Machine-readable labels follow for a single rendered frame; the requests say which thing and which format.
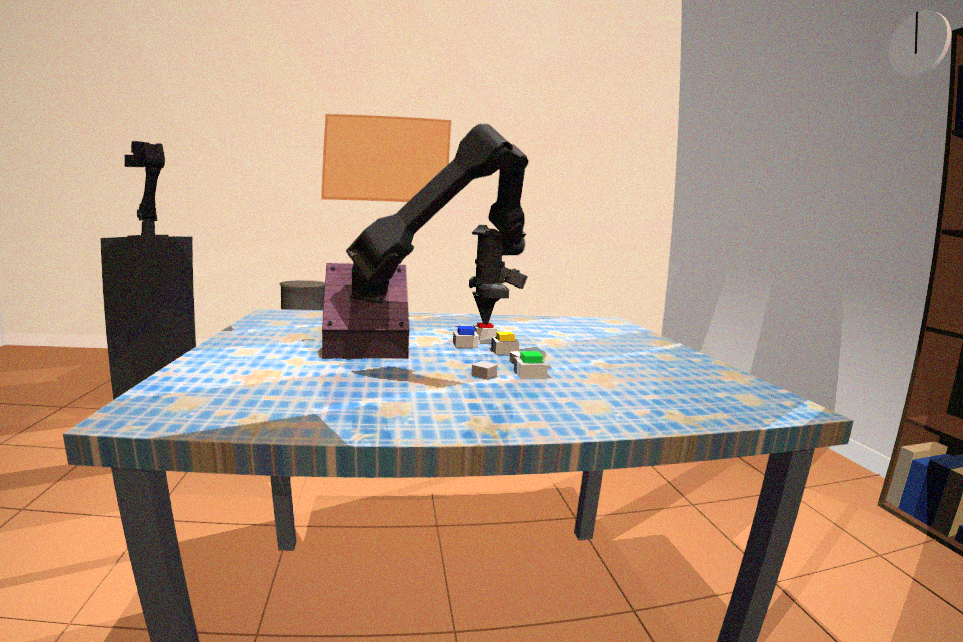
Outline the yellow button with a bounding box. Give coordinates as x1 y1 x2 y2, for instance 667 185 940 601
491 332 520 355

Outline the red button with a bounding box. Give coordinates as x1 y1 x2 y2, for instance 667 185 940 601
473 323 497 340

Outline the green button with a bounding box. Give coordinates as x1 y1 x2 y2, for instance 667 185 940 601
514 351 548 379

